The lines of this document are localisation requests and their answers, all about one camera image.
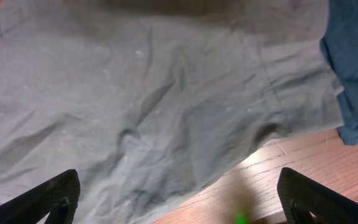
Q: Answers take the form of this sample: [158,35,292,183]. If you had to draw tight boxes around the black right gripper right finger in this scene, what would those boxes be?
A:
[277,167,358,224]

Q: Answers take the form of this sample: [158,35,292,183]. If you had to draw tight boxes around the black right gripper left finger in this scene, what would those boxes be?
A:
[0,169,81,224]

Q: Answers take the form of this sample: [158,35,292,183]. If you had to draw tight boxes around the grey shorts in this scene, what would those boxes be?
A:
[0,0,342,223]

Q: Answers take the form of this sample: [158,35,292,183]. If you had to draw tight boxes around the folded navy blue garment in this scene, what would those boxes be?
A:
[320,0,358,146]

